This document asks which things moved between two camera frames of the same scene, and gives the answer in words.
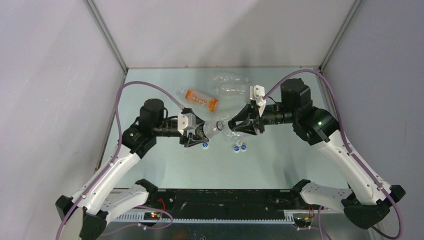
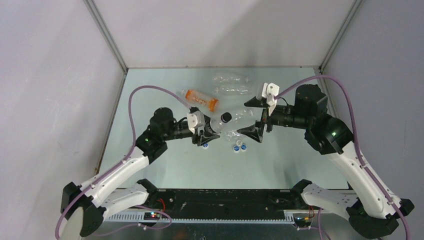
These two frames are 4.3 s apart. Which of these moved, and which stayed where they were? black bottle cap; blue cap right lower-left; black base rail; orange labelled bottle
Moved: black bottle cap
Stayed: blue cap right lower-left; orange labelled bottle; black base rail
